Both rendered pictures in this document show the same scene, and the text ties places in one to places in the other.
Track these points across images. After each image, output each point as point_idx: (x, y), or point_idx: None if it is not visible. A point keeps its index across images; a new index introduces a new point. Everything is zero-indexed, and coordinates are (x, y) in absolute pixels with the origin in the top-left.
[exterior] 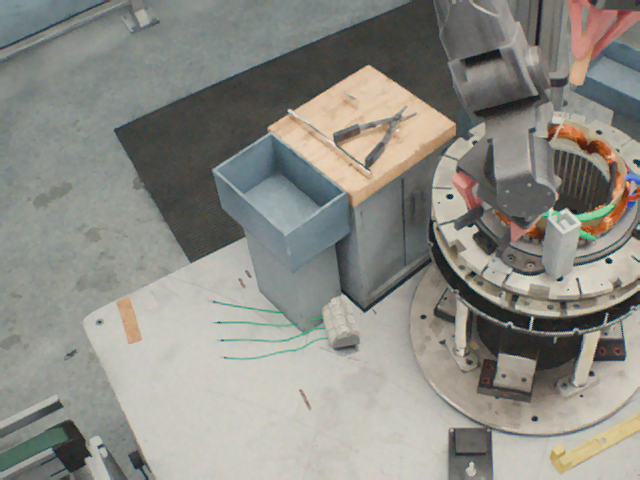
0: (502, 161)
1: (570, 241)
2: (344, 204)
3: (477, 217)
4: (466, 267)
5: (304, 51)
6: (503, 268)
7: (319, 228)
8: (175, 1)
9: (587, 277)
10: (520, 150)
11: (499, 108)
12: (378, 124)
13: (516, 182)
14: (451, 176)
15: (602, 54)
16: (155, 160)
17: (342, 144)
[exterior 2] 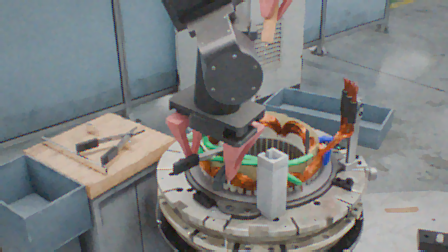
0: (205, 39)
1: (280, 174)
2: (83, 197)
3: (193, 164)
4: (190, 227)
5: None
6: (222, 216)
7: (60, 217)
8: (1, 162)
9: (300, 216)
10: (222, 27)
11: (200, 13)
12: (113, 138)
13: (221, 53)
14: (172, 161)
15: (282, 101)
16: None
17: (84, 156)
